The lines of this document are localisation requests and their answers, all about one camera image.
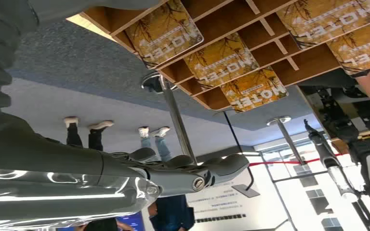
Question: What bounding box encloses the person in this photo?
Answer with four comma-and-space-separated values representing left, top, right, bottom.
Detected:
138, 126, 196, 231
63, 116, 134, 231

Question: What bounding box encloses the blue display screen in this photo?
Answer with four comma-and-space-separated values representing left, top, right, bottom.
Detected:
116, 212, 145, 231

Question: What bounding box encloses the dark sign stand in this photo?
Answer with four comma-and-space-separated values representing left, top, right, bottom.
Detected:
213, 109, 261, 199

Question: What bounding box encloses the red barrier belt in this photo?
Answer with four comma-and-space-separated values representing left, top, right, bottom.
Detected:
249, 154, 345, 167

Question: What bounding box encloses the chrome stanchion post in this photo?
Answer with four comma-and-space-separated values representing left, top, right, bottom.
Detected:
141, 72, 199, 166
266, 116, 307, 166

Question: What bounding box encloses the wooden card holder box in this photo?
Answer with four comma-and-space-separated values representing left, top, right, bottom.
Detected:
79, 0, 370, 112

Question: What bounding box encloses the white text board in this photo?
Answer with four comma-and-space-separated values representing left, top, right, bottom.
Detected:
185, 169, 281, 231

